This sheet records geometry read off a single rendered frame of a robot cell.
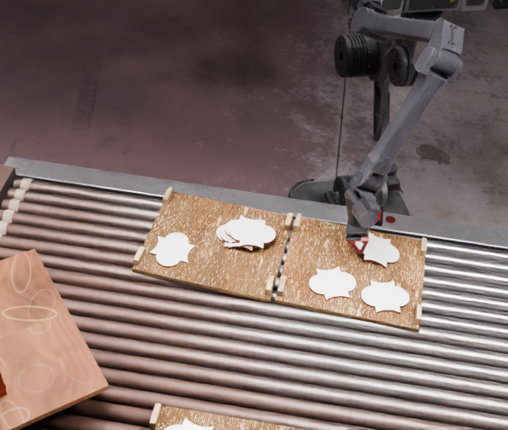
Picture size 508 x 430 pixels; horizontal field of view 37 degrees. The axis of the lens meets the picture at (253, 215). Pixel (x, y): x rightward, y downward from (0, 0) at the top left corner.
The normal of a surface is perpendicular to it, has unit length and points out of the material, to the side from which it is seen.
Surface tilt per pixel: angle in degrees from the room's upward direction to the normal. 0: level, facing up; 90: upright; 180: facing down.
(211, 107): 0
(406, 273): 0
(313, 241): 0
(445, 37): 46
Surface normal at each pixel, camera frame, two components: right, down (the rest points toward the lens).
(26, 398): 0.07, -0.71
